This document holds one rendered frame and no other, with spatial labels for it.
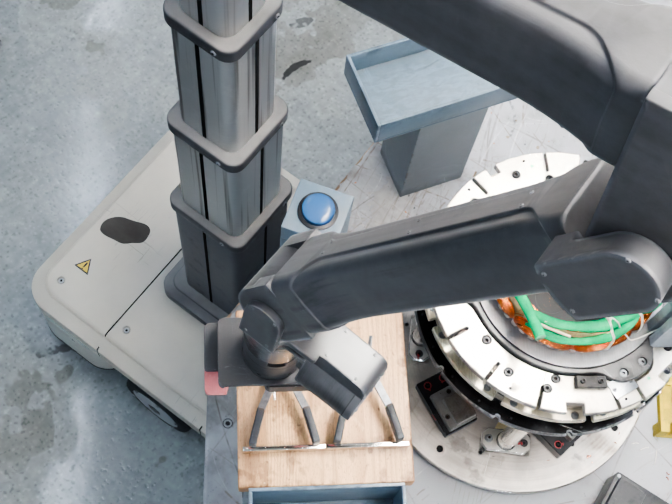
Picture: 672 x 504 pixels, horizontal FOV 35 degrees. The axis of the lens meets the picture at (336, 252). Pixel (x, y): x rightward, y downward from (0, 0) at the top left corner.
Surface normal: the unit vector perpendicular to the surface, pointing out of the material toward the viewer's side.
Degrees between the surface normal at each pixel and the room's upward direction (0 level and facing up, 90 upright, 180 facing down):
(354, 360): 11
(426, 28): 85
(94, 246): 0
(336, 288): 78
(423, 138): 90
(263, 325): 82
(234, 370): 2
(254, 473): 0
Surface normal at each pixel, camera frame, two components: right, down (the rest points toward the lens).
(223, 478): 0.07, -0.38
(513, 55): -0.58, 0.63
